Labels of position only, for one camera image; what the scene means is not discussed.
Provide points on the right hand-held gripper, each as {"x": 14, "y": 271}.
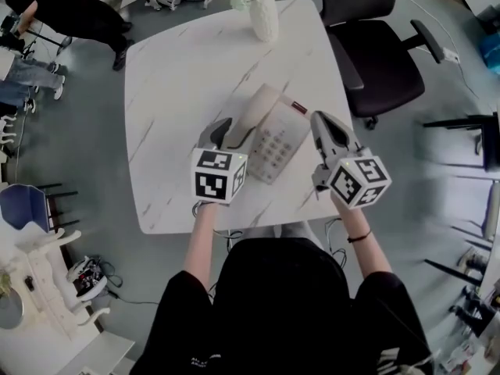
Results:
{"x": 357, "y": 180}

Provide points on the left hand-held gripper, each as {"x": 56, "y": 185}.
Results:
{"x": 213, "y": 174}

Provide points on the beige telephone handset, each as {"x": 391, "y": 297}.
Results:
{"x": 256, "y": 109}

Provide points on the beige telephone base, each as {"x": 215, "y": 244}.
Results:
{"x": 279, "y": 143}

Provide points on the person's left forearm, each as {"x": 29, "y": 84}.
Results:
{"x": 201, "y": 240}

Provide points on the person's right forearm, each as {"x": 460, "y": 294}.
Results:
{"x": 361, "y": 244}

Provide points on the black office chair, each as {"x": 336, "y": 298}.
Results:
{"x": 375, "y": 53}

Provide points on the black wrist band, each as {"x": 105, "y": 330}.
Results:
{"x": 359, "y": 236}

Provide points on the white ribbed vase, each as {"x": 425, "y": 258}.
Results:
{"x": 264, "y": 16}

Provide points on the white power strip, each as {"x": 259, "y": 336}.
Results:
{"x": 450, "y": 55}

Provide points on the black stool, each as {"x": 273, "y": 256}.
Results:
{"x": 488, "y": 139}

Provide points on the person's black shirt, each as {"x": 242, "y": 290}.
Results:
{"x": 281, "y": 311}

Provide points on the blue chair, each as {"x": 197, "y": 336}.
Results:
{"x": 23, "y": 205}

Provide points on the white carved furniture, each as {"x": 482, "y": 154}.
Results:
{"x": 43, "y": 272}

